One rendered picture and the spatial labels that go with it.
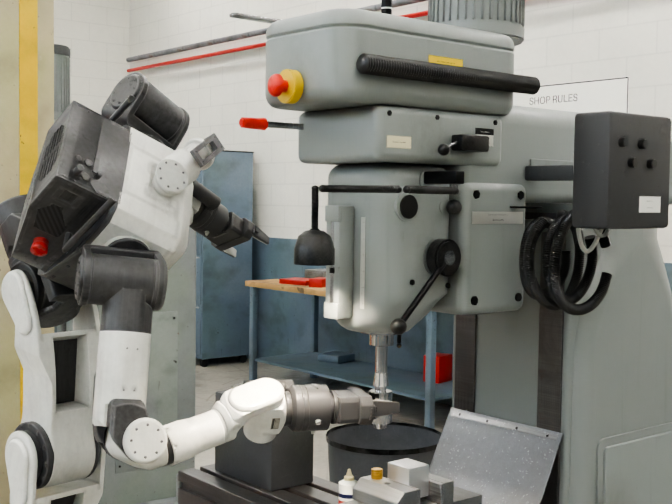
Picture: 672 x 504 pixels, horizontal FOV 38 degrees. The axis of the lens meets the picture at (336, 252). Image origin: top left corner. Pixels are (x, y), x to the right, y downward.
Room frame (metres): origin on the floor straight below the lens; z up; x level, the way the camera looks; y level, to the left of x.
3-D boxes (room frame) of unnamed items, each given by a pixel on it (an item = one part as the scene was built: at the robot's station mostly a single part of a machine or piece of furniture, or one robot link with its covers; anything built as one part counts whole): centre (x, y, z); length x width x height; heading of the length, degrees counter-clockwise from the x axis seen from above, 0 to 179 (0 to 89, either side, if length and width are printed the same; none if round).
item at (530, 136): (2.23, -0.48, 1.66); 0.80 x 0.23 x 0.20; 130
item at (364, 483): (1.81, -0.10, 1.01); 0.12 x 0.06 x 0.04; 39
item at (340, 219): (1.84, -0.01, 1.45); 0.04 x 0.04 x 0.21; 40
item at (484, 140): (1.85, -0.23, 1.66); 0.12 x 0.04 x 0.04; 130
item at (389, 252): (1.91, -0.09, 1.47); 0.21 x 0.19 x 0.32; 40
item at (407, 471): (1.85, -0.14, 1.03); 0.06 x 0.05 x 0.06; 39
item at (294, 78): (1.77, 0.09, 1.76); 0.06 x 0.02 x 0.06; 40
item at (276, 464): (2.24, 0.16, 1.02); 0.22 x 0.12 x 0.20; 41
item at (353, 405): (1.89, 0.00, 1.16); 0.13 x 0.12 x 0.10; 15
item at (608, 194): (1.85, -0.54, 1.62); 0.20 x 0.09 x 0.21; 130
